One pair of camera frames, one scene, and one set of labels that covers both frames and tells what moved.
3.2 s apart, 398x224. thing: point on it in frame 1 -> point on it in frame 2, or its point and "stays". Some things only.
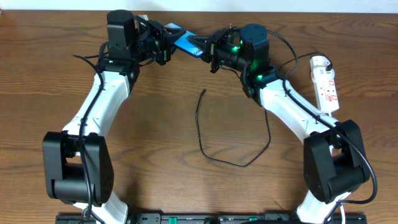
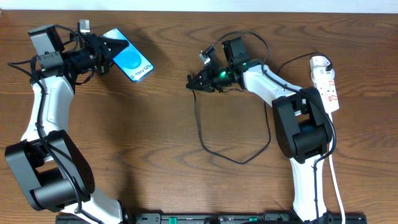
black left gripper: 163,42 -> 103,54
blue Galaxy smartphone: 184,43 -> 130,59
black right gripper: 214,51 -> 208,79
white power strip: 324,85 stays
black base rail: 217,218 stays
